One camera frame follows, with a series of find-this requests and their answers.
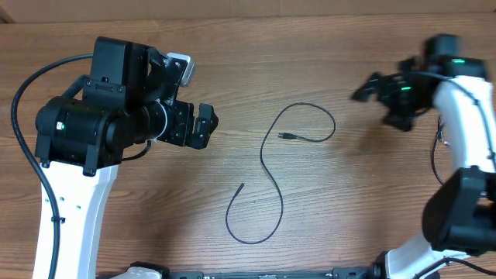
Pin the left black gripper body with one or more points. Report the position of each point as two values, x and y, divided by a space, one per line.
178 126

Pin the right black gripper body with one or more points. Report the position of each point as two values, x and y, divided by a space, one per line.
401 100

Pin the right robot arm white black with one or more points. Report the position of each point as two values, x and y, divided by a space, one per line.
458 221

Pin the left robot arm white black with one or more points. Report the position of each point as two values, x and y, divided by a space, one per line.
128 98

